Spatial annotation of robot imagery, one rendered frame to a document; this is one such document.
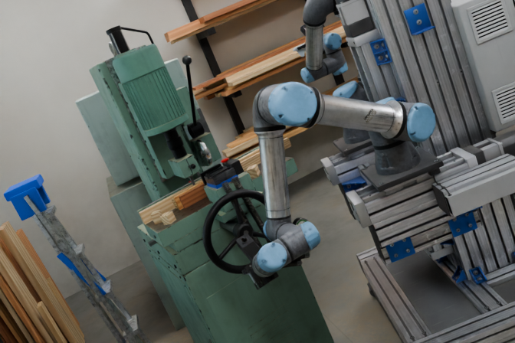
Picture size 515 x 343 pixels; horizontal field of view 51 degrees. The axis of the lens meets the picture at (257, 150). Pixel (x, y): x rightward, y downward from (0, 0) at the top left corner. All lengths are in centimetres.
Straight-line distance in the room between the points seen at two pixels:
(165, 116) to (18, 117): 254
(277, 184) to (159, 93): 62
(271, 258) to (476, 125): 97
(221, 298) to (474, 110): 115
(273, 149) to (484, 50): 84
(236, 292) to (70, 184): 259
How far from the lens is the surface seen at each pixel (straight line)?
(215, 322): 209
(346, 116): 153
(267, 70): 409
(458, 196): 176
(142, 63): 197
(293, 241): 151
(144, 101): 199
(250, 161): 219
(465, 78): 204
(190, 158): 205
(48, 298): 349
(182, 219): 195
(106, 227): 452
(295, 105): 143
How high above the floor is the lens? 146
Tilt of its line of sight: 13 degrees down
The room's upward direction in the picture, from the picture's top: 23 degrees counter-clockwise
